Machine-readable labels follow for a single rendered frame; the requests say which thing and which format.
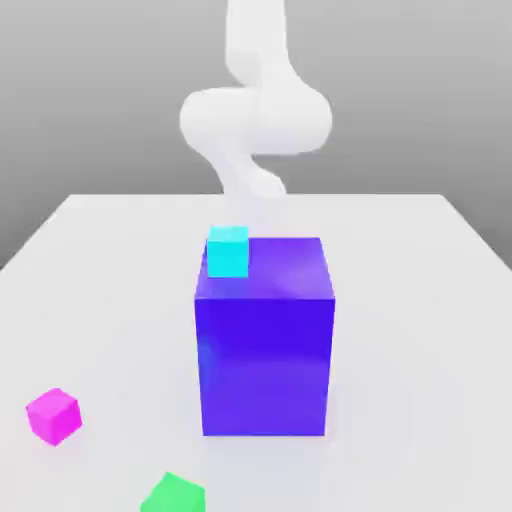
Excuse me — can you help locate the small cyan cube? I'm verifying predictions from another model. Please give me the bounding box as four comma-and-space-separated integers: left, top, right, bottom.
206, 225, 250, 279

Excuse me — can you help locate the small magenta cube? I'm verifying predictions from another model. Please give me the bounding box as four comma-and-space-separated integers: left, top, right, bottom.
25, 387, 84, 447

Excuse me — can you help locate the large purple box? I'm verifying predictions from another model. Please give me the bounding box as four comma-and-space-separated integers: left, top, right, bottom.
193, 236, 336, 438

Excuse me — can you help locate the small green cube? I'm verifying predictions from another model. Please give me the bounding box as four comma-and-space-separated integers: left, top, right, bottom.
139, 471, 207, 512

